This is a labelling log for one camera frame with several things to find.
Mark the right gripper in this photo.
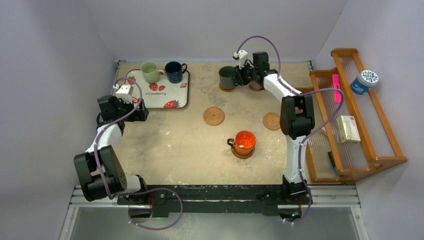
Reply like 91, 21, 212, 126
233, 61, 258, 87

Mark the purple mug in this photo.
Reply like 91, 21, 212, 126
248, 81, 263, 89

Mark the light wooden coaster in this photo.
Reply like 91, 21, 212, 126
248, 85, 263, 92
218, 83, 235, 93

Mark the dark green mug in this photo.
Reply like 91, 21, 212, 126
218, 66, 236, 89

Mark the orange mug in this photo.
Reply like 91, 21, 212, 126
226, 130, 257, 155

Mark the dark brown wooden coaster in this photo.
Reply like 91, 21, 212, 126
231, 148, 255, 159

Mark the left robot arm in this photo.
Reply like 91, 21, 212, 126
73, 95, 149, 205

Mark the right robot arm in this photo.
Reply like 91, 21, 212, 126
233, 50, 315, 204

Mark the strawberry print tray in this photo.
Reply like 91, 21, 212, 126
126, 69, 190, 109

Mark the pale green mug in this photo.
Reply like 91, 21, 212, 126
140, 61, 166, 84

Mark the navy blue mug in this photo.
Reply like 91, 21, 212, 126
164, 61, 188, 84

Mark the pink marker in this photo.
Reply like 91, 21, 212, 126
332, 73, 342, 104

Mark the blue jar white lid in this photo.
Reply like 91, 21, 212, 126
350, 70, 379, 95

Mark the small dark blue object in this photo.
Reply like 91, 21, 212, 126
327, 151, 339, 176

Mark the wooden tiered rack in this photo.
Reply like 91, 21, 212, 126
306, 48, 407, 184

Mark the white card box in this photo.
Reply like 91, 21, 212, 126
336, 115, 361, 143

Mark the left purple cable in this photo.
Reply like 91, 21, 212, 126
93, 77, 184, 232

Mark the purple cable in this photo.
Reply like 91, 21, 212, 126
235, 35, 345, 227
93, 77, 184, 232

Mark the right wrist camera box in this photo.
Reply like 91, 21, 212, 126
233, 49, 249, 70

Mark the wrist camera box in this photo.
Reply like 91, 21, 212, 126
233, 49, 249, 70
115, 84, 134, 104

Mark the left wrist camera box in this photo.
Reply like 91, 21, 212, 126
115, 84, 134, 104

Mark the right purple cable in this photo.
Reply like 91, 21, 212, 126
235, 35, 345, 227

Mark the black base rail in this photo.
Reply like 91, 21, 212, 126
67, 183, 361, 220

